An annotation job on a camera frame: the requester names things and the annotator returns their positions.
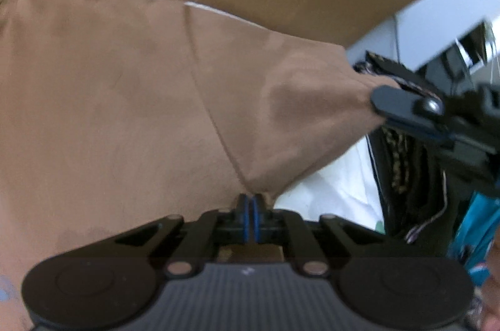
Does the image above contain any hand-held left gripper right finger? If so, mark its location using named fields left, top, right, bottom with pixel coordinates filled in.
left=253, top=192, right=387, bottom=278

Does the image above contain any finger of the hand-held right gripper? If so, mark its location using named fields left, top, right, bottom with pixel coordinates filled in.
left=370, top=86, right=446, bottom=123
left=385, top=120, right=454, bottom=142

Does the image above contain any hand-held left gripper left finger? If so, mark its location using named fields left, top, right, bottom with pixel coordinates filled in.
left=113, top=194, right=248, bottom=279

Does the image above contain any brown printed t-shirt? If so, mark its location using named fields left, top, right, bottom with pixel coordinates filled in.
left=0, top=0, right=403, bottom=331

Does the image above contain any black cloth pile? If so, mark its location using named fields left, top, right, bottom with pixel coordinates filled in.
left=352, top=50, right=469, bottom=257

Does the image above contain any teal orange jersey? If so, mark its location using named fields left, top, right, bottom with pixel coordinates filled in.
left=449, top=190, right=500, bottom=285

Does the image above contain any cream bear print bedsheet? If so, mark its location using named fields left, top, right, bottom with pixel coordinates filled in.
left=58, top=0, right=385, bottom=238

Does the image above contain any white cable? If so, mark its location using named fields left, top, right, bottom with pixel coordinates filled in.
left=392, top=13, right=405, bottom=64

